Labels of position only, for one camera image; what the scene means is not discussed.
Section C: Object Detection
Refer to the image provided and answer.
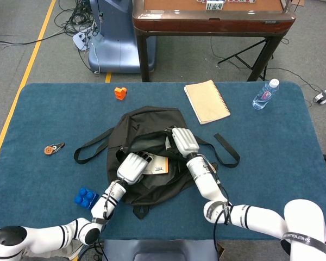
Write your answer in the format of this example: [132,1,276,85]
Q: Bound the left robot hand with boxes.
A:
[116,151,154,185]

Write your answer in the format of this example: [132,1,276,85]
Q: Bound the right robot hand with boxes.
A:
[162,126,200,158]

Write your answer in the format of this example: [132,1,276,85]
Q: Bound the black backpack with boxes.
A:
[73,105,241,220]

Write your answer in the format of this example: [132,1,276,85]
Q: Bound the beige spiral notebook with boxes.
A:
[184,79,231,126]

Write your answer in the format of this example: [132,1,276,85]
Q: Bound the blue building block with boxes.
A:
[73,187,100,210]

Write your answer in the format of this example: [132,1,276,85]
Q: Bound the orange plastic block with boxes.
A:
[114,86,128,101]

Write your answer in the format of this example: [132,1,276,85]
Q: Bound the orange correction tape dispenser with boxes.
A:
[43,142,66,156]

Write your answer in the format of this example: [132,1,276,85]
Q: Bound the grey robot torso base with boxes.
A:
[102,239,220,261]

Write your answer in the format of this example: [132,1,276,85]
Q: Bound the clear plastic water bottle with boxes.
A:
[252,78,280,111]

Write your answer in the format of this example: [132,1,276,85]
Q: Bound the blue felt table cloth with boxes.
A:
[0,82,326,241]

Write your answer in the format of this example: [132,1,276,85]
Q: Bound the grey fabric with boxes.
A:
[21,239,84,261]

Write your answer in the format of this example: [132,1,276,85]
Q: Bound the brown mahjong table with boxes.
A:
[132,0,297,82]

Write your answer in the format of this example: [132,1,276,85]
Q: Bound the blue-grey machine base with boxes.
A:
[87,0,157,73]

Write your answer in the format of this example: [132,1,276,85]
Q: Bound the green mahjong tiles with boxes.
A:
[205,0,225,11]

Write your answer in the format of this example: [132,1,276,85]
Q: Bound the black cable bundle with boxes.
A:
[54,0,101,38]

